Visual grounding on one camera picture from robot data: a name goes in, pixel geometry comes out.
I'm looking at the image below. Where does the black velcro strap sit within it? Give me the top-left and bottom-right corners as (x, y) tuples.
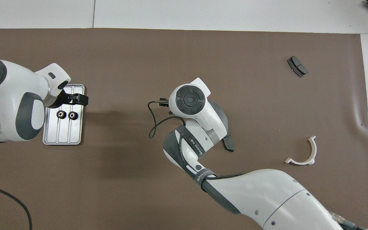
(175, 125), (206, 158)
(194, 168), (218, 189)

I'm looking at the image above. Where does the brown table mat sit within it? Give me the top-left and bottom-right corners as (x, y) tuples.
(0, 28), (368, 230)

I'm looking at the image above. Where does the white curved plastic bracket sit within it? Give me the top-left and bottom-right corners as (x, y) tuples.
(285, 136), (317, 165)

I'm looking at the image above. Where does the silver metal tray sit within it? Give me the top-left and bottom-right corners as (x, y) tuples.
(42, 84), (85, 146)

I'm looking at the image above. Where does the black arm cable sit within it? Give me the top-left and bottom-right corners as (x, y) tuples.
(0, 183), (33, 230)
(148, 101), (246, 180)

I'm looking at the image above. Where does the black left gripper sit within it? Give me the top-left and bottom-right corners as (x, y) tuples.
(48, 89), (89, 108)

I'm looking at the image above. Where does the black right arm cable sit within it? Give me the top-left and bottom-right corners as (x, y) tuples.
(148, 101), (246, 180)

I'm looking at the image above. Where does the metal cable connector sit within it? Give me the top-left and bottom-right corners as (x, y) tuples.
(328, 211), (368, 230)

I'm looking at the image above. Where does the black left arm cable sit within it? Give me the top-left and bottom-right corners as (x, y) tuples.
(0, 183), (33, 230)

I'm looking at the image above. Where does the dark grey brake pad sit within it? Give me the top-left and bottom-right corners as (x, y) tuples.
(223, 134), (234, 153)
(287, 56), (308, 78)

